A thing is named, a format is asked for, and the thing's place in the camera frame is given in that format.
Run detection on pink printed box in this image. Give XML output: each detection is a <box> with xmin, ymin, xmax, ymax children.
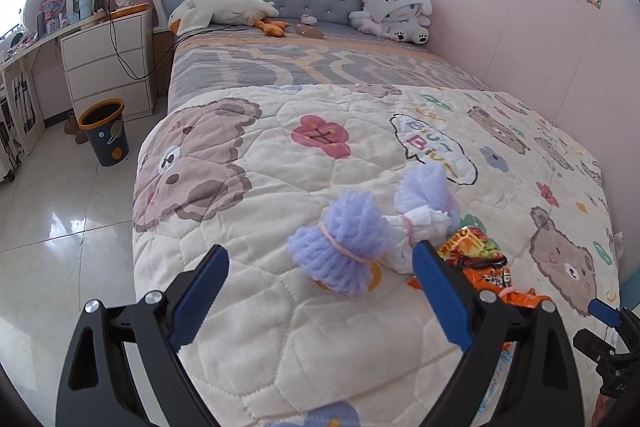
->
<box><xmin>40</xmin><ymin>0</ymin><xmax>63</xmax><ymax>32</ymax></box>

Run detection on white and lavender net bundle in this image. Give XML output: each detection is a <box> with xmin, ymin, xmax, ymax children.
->
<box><xmin>382</xmin><ymin>164</ymin><xmax>461</xmax><ymax>275</ymax></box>

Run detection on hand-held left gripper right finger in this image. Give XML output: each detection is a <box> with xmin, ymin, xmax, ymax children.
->
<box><xmin>411</xmin><ymin>239</ymin><xmax>586</xmax><ymax>427</ymax></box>

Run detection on bear print quilt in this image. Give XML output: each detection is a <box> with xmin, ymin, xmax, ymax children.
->
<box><xmin>132</xmin><ymin>82</ymin><xmax>623</xmax><ymax>427</ymax></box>

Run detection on white desk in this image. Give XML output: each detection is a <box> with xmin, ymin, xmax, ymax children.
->
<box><xmin>0</xmin><ymin>12</ymin><xmax>108</xmax><ymax>180</ymax></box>

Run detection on white drawer cabinet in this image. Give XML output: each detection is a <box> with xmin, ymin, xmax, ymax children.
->
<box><xmin>60</xmin><ymin>7</ymin><xmax>157</xmax><ymax>120</ymax></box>

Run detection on orange snack packet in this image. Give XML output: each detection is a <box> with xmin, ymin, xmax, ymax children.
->
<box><xmin>409</xmin><ymin>259</ymin><xmax>553</xmax><ymax>353</ymax></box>
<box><xmin>436</xmin><ymin>227</ymin><xmax>507</xmax><ymax>269</ymax></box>

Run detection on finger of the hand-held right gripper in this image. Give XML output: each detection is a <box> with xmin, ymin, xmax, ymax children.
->
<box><xmin>588</xmin><ymin>298</ymin><xmax>632</xmax><ymax>334</ymax></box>

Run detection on white goose plush toy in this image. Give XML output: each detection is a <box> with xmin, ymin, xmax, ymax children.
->
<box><xmin>167</xmin><ymin>0</ymin><xmax>291</xmax><ymax>38</ymax></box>

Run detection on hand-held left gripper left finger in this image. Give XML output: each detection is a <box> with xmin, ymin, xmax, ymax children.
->
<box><xmin>55</xmin><ymin>244</ymin><xmax>231</xmax><ymax>427</ymax></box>

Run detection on dark blue bin orange rim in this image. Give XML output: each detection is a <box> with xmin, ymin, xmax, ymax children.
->
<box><xmin>77</xmin><ymin>98</ymin><xmax>131</xmax><ymax>166</ymax></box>

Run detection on brown slippers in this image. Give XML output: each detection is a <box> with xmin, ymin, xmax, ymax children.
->
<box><xmin>64</xmin><ymin>109</ymin><xmax>88</xmax><ymax>145</ymax></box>

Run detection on white dog plush toy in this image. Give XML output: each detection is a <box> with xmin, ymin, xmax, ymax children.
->
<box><xmin>348</xmin><ymin>0</ymin><xmax>433</xmax><ymax>45</ymax></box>

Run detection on grey orange patterned bedsheet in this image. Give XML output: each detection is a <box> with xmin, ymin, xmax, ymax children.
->
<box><xmin>167</xmin><ymin>19</ymin><xmax>493</xmax><ymax>112</ymax></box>

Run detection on black power cable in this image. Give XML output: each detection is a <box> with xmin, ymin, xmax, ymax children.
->
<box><xmin>107</xmin><ymin>9</ymin><xmax>173</xmax><ymax>80</ymax></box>

